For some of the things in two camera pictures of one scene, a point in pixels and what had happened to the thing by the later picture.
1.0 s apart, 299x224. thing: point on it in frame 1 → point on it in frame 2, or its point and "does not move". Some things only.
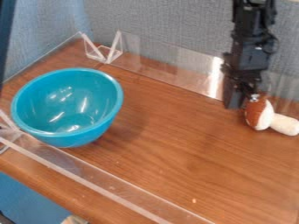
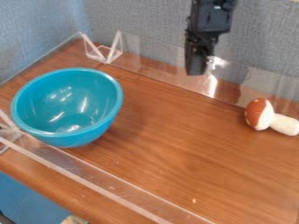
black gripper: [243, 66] → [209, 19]
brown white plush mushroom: [261, 118] does not move
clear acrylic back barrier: [184, 58] does not move
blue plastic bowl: [65, 106] does not move
